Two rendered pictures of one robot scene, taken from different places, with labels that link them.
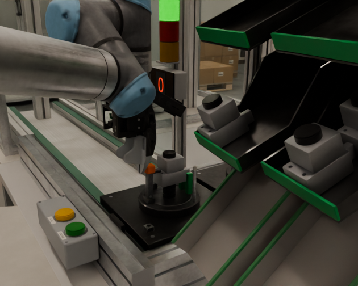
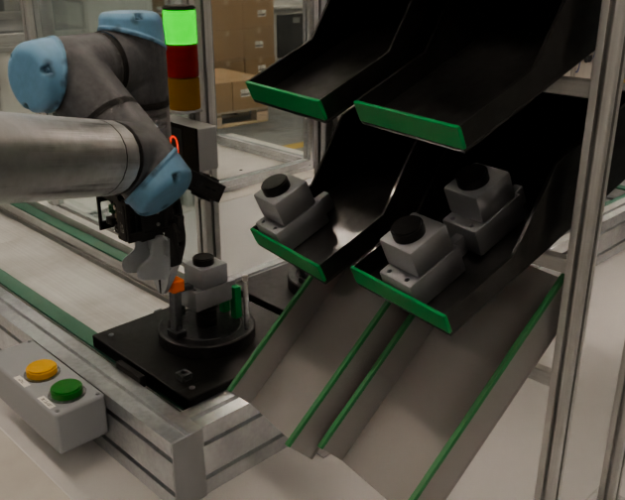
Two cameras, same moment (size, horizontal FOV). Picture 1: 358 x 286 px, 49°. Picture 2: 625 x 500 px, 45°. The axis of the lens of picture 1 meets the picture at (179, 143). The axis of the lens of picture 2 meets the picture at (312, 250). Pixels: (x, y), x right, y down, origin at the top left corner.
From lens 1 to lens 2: 0.21 m
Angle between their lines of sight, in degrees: 11
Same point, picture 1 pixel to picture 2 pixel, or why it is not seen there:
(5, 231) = not seen: outside the picture
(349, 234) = (467, 349)
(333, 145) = (439, 241)
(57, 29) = (32, 87)
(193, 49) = not seen: hidden behind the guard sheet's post
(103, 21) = (102, 73)
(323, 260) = (437, 387)
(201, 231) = (269, 370)
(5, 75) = (8, 181)
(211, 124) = (277, 218)
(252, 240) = (344, 373)
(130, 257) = (163, 422)
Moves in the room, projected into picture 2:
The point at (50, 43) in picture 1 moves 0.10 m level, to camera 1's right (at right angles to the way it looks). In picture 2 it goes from (54, 127) to (174, 122)
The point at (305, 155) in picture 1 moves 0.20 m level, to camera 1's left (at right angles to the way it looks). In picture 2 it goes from (407, 256) to (173, 275)
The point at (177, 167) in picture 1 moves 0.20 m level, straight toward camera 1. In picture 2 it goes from (217, 279) to (232, 348)
